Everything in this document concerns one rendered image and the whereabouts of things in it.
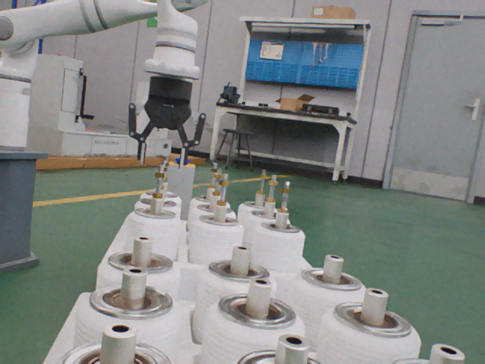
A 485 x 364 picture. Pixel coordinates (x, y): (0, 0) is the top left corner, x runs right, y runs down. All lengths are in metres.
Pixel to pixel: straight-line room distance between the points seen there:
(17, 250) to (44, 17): 0.58
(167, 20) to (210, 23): 5.88
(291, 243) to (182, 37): 0.41
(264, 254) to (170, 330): 0.44
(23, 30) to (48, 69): 2.44
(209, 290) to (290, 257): 0.33
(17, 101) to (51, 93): 2.37
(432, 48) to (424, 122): 0.85
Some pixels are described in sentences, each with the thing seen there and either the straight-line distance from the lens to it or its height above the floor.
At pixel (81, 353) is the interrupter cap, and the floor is 0.25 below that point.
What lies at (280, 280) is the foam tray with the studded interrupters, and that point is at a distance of 0.81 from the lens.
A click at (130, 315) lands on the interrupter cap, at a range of 0.40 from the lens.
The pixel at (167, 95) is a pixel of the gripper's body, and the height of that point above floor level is 0.46.
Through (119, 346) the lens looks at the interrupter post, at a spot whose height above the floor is 0.27.
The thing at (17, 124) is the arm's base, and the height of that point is 0.37.
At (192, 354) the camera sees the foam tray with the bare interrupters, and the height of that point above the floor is 0.18.
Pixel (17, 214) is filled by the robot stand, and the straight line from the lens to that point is 1.24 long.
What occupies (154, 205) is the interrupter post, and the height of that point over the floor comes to 0.27.
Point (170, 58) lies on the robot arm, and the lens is 0.79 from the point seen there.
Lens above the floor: 0.42
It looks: 7 degrees down
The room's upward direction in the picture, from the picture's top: 8 degrees clockwise
